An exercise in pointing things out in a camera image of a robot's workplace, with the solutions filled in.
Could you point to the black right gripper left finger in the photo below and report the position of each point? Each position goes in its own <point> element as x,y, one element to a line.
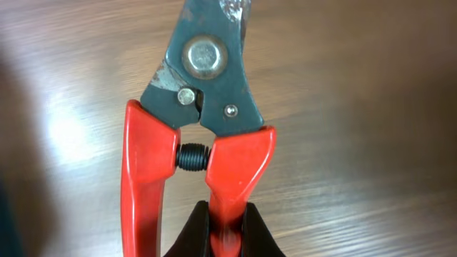
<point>193,240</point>

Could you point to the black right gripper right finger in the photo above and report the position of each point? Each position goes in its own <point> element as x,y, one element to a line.
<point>257,240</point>

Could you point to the red handled cutters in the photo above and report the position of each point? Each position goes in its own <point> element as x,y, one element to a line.
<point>196,114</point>

